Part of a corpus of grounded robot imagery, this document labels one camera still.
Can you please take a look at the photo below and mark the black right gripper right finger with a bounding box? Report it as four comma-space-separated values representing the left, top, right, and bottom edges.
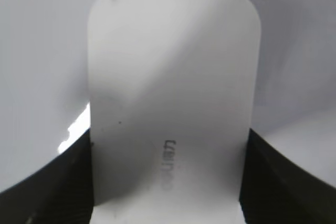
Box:
239, 130, 335, 223

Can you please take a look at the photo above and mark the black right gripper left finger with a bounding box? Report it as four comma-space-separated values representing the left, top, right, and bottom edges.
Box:
1, 131, 94, 223

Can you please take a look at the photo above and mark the white rectangular board eraser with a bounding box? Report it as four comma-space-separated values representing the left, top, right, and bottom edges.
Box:
88, 0, 261, 223

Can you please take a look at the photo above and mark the white board with grey frame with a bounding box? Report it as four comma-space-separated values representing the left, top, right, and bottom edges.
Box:
1, 0, 335, 190

